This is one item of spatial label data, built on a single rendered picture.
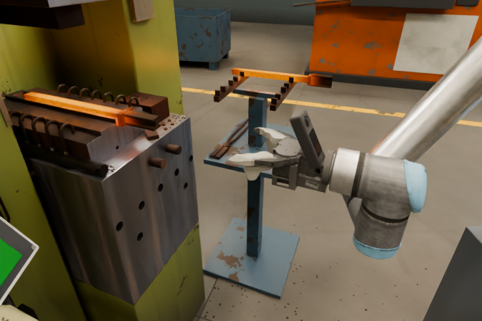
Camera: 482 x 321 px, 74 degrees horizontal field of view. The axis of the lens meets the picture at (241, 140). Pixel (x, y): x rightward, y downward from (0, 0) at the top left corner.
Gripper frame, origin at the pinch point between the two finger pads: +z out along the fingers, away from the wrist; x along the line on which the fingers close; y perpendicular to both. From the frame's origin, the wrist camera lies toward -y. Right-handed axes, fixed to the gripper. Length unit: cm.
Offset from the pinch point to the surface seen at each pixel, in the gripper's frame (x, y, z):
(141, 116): -0.7, -1.3, 26.3
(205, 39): 333, 56, 197
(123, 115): -1.5, -0.9, 31.5
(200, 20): 331, 33, 202
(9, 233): -39.1, -0.4, 19.3
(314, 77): 67, 5, -3
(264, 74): 65, 6, 18
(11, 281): -43.0, 3.2, 15.2
